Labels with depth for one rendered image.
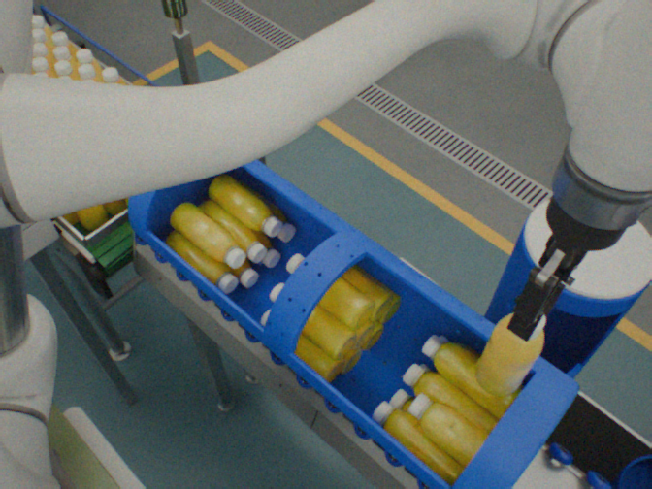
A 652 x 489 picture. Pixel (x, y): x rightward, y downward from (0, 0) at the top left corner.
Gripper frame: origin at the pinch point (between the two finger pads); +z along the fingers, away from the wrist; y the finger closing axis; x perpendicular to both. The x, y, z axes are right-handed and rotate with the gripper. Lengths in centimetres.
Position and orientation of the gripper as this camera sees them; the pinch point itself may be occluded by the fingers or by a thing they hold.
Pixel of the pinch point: (535, 308)
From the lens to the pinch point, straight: 78.3
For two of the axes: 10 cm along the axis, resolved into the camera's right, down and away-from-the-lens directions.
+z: -0.1, 6.0, 8.0
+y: 6.7, -5.9, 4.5
